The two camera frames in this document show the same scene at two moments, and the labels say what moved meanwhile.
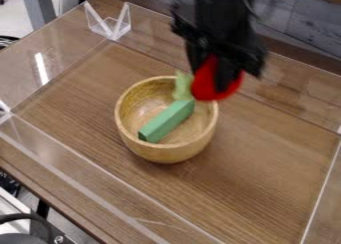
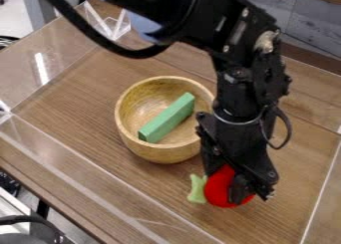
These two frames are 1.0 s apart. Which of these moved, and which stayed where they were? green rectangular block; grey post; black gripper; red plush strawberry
Moved: red plush strawberry; black gripper
Stayed: green rectangular block; grey post
